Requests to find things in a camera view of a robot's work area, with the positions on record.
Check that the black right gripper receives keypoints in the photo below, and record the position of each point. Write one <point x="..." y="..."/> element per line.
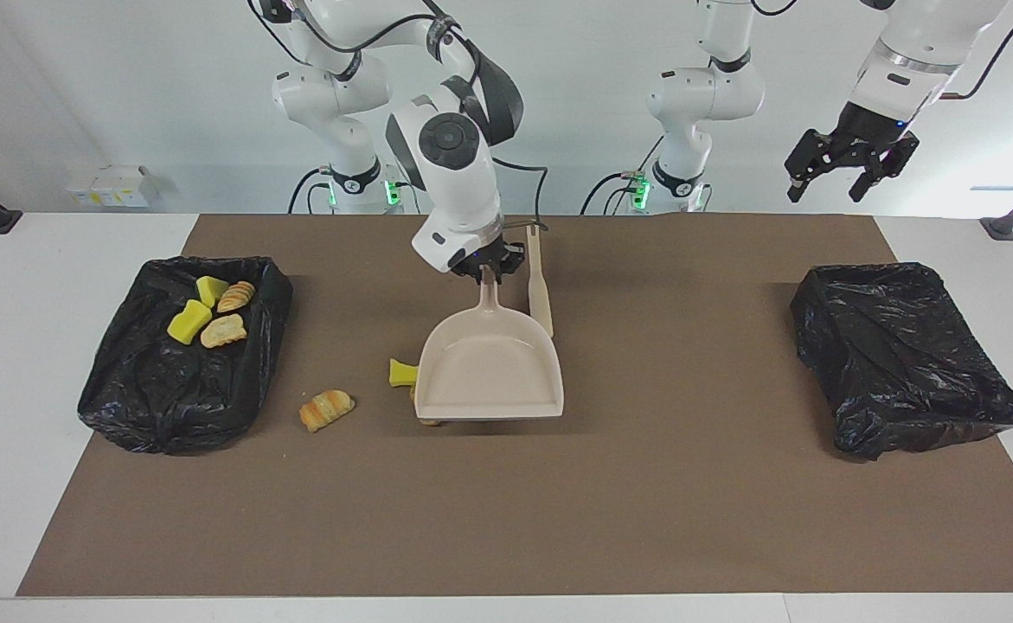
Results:
<point x="484" y="258"/>

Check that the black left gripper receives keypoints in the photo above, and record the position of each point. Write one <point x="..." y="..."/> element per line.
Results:
<point x="865" y="130"/>

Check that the beige brush with black bristles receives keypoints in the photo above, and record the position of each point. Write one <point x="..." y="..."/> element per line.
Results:
<point x="541" y="294"/>

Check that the beige plastic dustpan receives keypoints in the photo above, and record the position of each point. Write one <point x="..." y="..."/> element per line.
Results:
<point x="489" y="363"/>

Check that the small yellow sponge wedge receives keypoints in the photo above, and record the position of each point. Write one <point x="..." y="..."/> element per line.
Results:
<point x="400" y="372"/>

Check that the orange striped croissant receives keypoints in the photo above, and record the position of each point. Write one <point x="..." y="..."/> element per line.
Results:
<point x="326" y="410"/>

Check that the lumpy beige bread piece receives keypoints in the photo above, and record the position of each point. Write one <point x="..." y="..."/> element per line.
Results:
<point x="236" y="296"/>

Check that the wedge beige bread piece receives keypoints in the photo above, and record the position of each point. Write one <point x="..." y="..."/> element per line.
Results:
<point x="223" y="330"/>

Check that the notched yellow sponge piece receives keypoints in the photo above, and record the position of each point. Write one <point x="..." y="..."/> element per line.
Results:
<point x="210" y="290"/>

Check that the yellow sponge with green layer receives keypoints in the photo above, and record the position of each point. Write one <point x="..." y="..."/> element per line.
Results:
<point x="189" y="322"/>

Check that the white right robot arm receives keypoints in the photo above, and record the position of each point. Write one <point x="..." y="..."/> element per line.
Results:
<point x="454" y="173"/>

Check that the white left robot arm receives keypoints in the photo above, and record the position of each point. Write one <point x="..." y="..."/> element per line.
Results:
<point x="705" y="95"/>

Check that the black bag lined bin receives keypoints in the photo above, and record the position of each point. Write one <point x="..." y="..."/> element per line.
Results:
<point x="151" y="389"/>
<point x="904" y="363"/>

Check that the large brown table mat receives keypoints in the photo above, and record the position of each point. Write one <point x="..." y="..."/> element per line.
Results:
<point x="506" y="519"/>

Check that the white wall box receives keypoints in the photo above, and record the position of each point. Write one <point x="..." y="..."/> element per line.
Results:
<point x="112" y="184"/>

